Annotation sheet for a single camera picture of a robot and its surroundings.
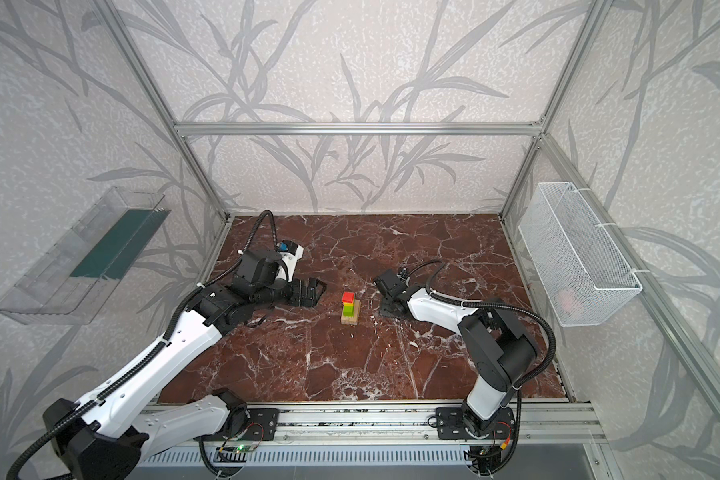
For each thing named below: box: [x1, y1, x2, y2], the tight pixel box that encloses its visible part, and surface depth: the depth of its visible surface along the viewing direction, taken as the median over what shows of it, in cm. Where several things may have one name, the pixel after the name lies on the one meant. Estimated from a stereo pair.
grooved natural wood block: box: [341, 299, 361, 326], surface depth 92 cm
